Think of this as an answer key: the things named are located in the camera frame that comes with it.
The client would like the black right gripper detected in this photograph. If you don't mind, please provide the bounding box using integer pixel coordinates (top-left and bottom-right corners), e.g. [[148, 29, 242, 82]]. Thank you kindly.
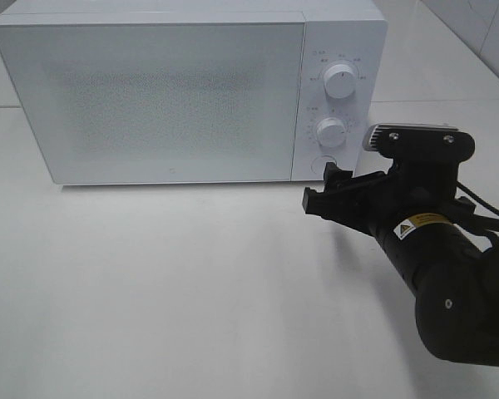
[[302, 160, 480, 291]]

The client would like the round white door button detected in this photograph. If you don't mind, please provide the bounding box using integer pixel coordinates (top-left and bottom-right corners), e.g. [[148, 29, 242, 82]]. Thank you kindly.
[[311, 155, 336, 178]]

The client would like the white timer knob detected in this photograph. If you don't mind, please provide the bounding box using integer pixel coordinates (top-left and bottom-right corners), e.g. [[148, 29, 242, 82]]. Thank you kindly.
[[316, 117, 346, 148]]

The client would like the white microwave door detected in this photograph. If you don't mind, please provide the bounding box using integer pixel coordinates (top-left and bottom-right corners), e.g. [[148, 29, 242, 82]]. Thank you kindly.
[[0, 23, 304, 185]]

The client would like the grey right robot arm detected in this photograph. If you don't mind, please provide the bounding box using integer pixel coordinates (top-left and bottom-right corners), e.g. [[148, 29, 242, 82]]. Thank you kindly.
[[302, 161, 499, 367]]

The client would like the upper white control knob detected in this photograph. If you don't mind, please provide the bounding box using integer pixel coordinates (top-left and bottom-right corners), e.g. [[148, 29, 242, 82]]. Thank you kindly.
[[322, 60, 358, 100]]

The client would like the white microwave oven body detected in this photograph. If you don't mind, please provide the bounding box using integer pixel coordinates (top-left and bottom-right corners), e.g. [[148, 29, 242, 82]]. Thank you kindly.
[[0, 1, 388, 184]]

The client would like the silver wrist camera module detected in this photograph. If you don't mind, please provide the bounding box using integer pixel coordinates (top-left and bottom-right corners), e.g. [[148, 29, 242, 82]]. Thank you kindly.
[[363, 123, 475, 163]]

